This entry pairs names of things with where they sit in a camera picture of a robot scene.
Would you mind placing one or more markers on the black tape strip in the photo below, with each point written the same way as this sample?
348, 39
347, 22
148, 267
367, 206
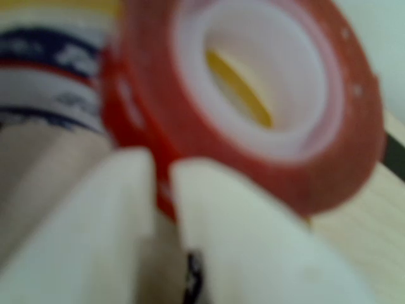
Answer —
397, 155

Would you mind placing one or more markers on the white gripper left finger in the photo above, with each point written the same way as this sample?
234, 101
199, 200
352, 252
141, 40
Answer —
88, 240

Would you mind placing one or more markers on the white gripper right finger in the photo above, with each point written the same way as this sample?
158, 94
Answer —
259, 253

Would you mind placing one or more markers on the large yellow tape roll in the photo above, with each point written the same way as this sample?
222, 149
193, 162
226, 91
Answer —
47, 79

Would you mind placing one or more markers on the small red tape roll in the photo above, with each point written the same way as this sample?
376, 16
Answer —
316, 177

